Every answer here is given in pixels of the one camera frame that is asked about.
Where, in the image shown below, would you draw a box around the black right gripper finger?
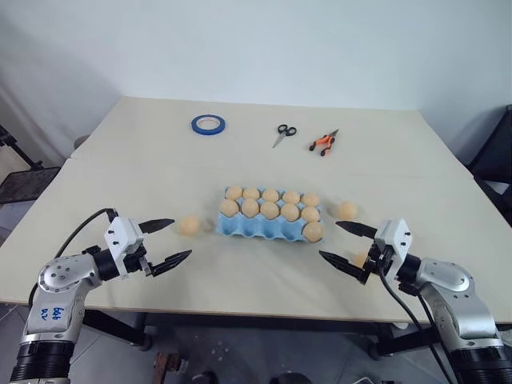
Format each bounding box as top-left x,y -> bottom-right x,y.
334,220 -> 379,241
318,250 -> 371,286

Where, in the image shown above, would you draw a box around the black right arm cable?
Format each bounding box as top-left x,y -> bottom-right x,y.
378,268 -> 457,384

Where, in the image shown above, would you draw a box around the black mesh shelf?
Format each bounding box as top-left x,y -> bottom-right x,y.
0,166 -> 62,206

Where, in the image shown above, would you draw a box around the blue tape roll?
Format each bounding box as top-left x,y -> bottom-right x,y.
190,114 -> 229,137

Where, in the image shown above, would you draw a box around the black table frame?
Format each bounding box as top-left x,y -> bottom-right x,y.
81,310 -> 442,358

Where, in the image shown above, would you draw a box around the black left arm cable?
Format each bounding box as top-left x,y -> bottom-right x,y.
26,207 -> 120,307

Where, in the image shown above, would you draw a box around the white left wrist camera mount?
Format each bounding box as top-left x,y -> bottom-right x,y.
103,217 -> 146,279

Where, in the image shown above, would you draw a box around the blue egg carton with eggs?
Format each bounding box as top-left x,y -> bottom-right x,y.
215,185 -> 326,244

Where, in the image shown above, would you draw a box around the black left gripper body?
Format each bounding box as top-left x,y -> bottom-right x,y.
123,245 -> 154,278

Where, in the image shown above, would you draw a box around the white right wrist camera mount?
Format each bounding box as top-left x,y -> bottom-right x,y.
373,218 -> 414,282

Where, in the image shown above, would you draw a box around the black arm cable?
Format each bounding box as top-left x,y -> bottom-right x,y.
378,268 -> 457,384
26,207 -> 120,307

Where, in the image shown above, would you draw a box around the brown rusty bracket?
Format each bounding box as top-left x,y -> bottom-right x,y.
153,351 -> 190,380

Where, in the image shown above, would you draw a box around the black handled scissors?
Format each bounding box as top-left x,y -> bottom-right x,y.
271,124 -> 298,150

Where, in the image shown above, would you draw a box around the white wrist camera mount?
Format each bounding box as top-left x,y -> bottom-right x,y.
103,217 -> 146,279
373,218 -> 414,282

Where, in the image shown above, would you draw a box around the orange black cutting pliers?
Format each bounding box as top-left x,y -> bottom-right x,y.
307,128 -> 341,158

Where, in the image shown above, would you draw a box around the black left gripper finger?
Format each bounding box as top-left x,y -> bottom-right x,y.
148,250 -> 194,278
139,218 -> 176,235

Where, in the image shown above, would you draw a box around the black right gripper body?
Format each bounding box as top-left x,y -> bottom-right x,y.
362,239 -> 396,284

